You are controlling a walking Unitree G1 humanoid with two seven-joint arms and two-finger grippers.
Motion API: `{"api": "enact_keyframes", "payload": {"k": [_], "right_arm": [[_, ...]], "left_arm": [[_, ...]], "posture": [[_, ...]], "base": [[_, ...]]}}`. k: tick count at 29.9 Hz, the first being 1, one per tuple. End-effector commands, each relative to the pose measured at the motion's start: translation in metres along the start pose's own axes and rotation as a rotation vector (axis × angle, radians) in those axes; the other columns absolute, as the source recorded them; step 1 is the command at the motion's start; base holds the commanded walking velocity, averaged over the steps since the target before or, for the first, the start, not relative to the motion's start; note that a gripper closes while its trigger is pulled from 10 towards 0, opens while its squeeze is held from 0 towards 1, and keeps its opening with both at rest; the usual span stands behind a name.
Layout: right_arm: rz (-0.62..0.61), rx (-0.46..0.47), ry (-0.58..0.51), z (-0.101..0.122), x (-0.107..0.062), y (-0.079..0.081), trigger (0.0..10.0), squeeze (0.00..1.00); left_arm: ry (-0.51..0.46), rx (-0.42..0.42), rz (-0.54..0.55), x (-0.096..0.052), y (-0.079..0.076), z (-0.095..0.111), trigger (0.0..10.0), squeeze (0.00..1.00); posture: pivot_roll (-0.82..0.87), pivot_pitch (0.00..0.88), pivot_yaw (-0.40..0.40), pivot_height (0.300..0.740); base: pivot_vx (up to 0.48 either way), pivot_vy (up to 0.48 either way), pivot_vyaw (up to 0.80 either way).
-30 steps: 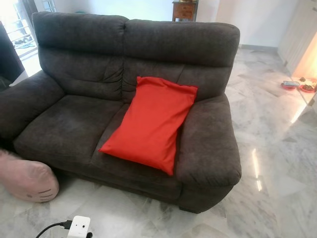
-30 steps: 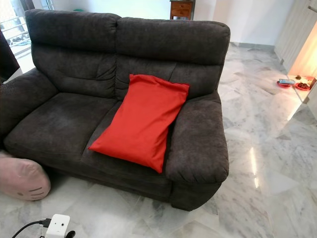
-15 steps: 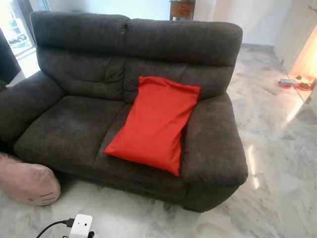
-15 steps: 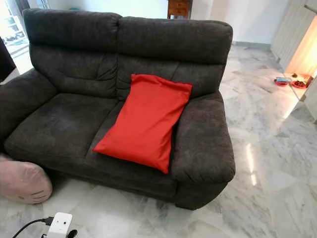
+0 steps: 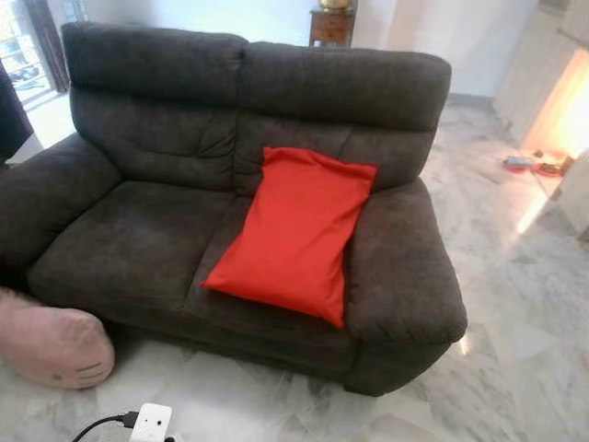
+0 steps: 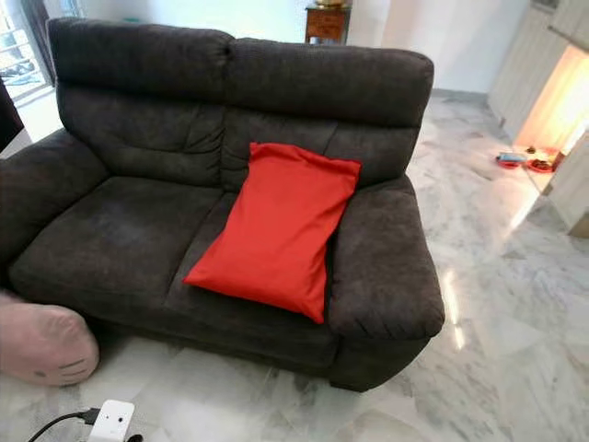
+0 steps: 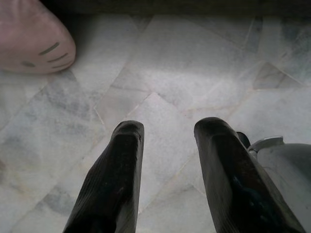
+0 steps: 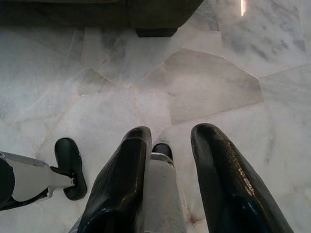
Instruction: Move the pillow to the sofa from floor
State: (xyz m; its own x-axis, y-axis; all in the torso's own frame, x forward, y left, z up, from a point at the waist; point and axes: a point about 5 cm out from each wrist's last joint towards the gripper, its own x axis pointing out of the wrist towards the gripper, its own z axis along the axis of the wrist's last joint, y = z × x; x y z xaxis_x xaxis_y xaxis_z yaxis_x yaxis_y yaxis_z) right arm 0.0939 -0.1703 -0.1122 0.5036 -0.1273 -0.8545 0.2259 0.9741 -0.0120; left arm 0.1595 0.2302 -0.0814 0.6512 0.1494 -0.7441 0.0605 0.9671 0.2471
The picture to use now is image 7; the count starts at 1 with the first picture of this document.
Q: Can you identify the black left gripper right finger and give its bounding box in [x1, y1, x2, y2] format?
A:
[193, 116, 307, 233]

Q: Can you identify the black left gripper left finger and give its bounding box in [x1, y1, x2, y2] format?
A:
[62, 120, 145, 233]

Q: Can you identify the pink plush pillow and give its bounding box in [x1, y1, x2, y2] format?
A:
[0, 0, 76, 74]

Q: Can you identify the dark brown two-seat sofa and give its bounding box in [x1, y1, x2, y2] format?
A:
[48, 0, 311, 19]

